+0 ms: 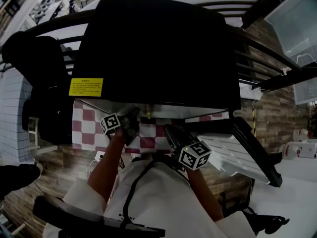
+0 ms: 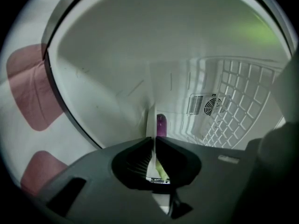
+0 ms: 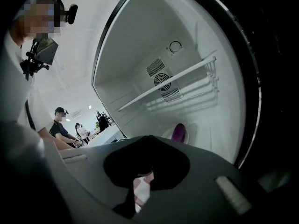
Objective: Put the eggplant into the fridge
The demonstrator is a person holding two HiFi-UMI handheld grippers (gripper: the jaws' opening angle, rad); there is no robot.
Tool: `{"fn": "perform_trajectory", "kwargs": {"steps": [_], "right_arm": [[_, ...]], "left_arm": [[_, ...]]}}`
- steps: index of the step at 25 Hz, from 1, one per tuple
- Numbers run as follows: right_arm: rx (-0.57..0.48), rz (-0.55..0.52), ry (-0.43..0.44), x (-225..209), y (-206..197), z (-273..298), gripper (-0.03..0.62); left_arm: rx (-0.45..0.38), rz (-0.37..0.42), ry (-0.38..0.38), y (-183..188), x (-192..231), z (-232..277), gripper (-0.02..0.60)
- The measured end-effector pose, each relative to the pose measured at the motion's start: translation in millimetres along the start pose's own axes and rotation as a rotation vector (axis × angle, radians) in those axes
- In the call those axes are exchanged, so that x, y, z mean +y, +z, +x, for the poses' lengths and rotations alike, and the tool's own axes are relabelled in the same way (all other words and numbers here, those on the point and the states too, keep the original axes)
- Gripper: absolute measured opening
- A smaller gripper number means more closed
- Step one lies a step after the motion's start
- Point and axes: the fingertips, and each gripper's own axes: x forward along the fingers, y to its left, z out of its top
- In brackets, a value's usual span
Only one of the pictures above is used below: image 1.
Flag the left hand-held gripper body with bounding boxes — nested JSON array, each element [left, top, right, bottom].
[[100, 113, 141, 146]]

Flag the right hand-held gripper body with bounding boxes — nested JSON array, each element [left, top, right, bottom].
[[170, 132, 212, 171]]

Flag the black mini fridge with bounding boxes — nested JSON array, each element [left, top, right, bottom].
[[71, 0, 283, 188]]

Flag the person's left forearm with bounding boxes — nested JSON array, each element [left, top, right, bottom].
[[88, 127, 126, 203]]

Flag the person's right forearm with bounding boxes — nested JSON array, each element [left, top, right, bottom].
[[185, 167, 225, 223]]

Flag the pink checkered tablecloth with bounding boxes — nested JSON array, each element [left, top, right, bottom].
[[71, 99, 223, 155]]

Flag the person's white shirt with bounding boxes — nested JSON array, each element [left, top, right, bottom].
[[43, 155, 258, 238]]

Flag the white wooden stool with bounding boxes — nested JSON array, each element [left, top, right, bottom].
[[28, 117, 60, 156]]

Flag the white adapter box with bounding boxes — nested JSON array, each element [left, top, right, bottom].
[[239, 82, 263, 101]]

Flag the black device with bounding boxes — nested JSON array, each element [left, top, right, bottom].
[[269, 152, 283, 165]]

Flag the black office chair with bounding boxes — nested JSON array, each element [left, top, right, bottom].
[[1, 31, 75, 148]]

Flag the white tiled partition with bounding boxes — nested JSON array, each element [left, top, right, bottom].
[[0, 68, 35, 166]]

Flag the black headset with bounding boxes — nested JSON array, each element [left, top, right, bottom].
[[244, 207, 290, 235]]

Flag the white red robot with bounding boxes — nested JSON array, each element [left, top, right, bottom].
[[279, 129, 317, 160]]

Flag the white table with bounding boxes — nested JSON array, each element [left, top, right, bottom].
[[247, 157, 317, 238]]

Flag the translucent white storage box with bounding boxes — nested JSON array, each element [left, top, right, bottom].
[[293, 77, 317, 106], [264, 0, 317, 64]]

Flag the white cable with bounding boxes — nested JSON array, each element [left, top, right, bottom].
[[88, 159, 100, 175]]

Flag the yellow black striped cable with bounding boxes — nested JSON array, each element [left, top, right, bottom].
[[251, 105, 257, 137]]

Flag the black chest cable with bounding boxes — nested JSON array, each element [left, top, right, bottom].
[[122, 155, 189, 223]]

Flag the black chest camera mount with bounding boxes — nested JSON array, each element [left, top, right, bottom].
[[32, 194, 166, 238]]

